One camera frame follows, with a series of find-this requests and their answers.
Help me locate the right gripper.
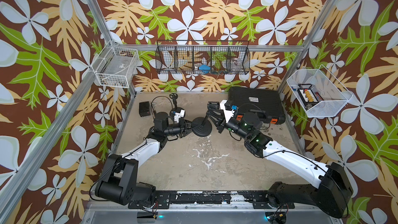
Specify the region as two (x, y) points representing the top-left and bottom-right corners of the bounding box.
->
(208, 110), (252, 142)

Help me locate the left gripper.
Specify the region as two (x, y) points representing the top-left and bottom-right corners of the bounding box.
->
(163, 119), (198, 138)

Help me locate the black microphone stand pole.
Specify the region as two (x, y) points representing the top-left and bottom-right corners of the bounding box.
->
(169, 93), (178, 112)

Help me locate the black round stand base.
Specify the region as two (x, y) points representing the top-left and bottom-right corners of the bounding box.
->
(170, 107), (185, 121)

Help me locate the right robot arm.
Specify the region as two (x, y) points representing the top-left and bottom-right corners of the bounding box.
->
(207, 110), (353, 218)

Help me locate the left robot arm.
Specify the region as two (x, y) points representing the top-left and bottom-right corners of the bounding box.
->
(94, 112), (199, 208)

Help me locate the small ratchet screwdriver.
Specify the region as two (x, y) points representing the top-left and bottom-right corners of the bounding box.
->
(150, 102), (157, 118)

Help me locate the small black box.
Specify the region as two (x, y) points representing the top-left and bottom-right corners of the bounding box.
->
(138, 101), (151, 117)

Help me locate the blue object in basket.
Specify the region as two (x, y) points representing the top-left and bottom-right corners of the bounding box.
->
(199, 64), (210, 73)

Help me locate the black plastic tool case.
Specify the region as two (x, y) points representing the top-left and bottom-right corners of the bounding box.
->
(228, 87), (286, 124)

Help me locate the screw bit box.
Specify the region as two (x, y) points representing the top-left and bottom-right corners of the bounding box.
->
(297, 84), (323, 106)

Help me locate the white mesh basket right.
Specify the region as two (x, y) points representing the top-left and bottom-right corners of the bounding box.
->
(287, 65), (353, 118)

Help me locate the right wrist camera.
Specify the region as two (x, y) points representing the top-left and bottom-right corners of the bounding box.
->
(220, 100), (238, 123)

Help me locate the black wire basket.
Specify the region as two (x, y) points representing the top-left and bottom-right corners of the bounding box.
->
(154, 40), (250, 75)

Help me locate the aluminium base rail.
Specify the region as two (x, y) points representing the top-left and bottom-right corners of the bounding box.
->
(82, 191), (342, 224)

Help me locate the white wire basket left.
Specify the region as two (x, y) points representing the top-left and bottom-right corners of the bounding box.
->
(92, 41), (140, 88)

